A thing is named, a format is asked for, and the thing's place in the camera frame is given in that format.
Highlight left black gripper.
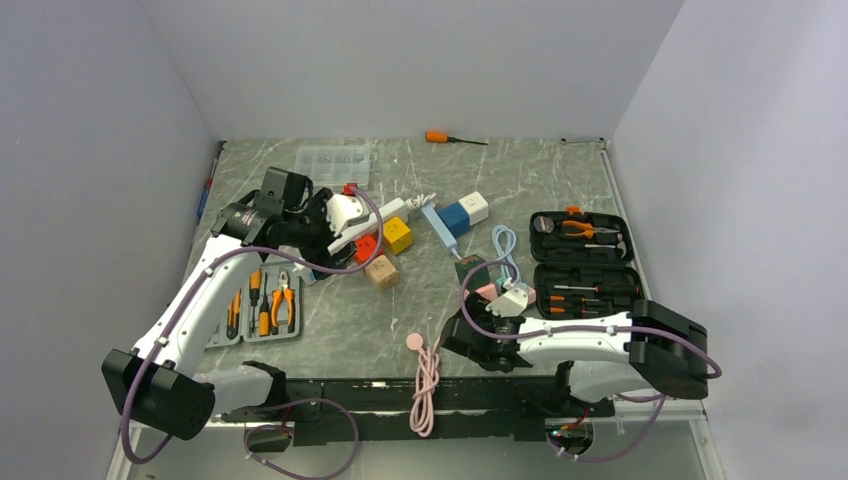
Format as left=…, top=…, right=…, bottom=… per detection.
left=284, top=189, right=358, bottom=279

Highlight pink cube socket adapter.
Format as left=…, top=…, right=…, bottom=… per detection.
left=475, top=283, right=499, bottom=301

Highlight red cube socket adapter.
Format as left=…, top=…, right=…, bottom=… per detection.
left=353, top=234, right=384, bottom=265

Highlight pink cable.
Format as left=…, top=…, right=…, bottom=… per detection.
left=405, top=332, right=444, bottom=439

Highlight beige cube socket adapter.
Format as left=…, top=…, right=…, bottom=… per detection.
left=364, top=255, right=400, bottom=292

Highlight white power strip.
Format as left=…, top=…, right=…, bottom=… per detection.
left=291, top=198, right=410, bottom=285

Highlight yellow cube socket adapter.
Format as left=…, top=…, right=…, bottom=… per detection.
left=383, top=217, right=414, bottom=255

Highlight light blue power strip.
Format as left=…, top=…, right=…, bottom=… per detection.
left=420, top=203, right=461, bottom=259

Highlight blue cube socket adapter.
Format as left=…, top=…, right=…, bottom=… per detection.
left=437, top=202, right=471, bottom=238

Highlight white cube socket adapter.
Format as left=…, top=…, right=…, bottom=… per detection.
left=458, top=191, right=490, bottom=226

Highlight pink power strip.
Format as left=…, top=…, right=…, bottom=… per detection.
left=463, top=282, right=536, bottom=310

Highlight dark green cube adapter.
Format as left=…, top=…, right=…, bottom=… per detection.
left=454, top=254, right=491, bottom=290

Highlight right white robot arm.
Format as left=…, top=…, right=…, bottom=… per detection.
left=440, top=294, right=722, bottom=415

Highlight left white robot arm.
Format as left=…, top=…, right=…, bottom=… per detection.
left=101, top=167, right=337, bottom=440

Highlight clear plastic organizer box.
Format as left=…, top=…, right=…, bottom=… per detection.
left=293, top=145, right=372, bottom=188

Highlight orange pliers in tray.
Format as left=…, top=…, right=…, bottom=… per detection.
left=270, top=269, right=296, bottom=335

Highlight blue red pen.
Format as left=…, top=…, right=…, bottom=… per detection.
left=196, top=159, right=218, bottom=220

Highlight grey tool tray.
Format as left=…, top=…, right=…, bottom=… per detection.
left=206, top=261, right=302, bottom=349

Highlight black tool case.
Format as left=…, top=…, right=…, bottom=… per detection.
left=529, top=207, right=646, bottom=321

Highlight orange pliers in case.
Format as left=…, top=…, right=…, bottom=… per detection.
left=559, top=220, right=622, bottom=240

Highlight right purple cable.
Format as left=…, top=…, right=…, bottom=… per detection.
left=459, top=259, right=723, bottom=464

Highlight purple cable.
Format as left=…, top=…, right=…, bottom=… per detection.
left=119, top=185, right=386, bottom=480
left=459, top=259, right=723, bottom=464

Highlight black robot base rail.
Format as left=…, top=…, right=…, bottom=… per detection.
left=221, top=376, right=615, bottom=446

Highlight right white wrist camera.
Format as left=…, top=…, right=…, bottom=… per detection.
left=486, top=286, right=530, bottom=318

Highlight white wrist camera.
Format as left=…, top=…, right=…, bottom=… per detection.
left=486, top=286, right=530, bottom=318
left=326, top=185, right=370, bottom=238

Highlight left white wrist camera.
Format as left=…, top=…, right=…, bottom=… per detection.
left=326, top=185, right=370, bottom=238

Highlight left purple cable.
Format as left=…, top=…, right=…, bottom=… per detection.
left=119, top=185, right=386, bottom=480

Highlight orange handled screwdriver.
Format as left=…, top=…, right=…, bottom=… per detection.
left=425, top=131, right=488, bottom=146

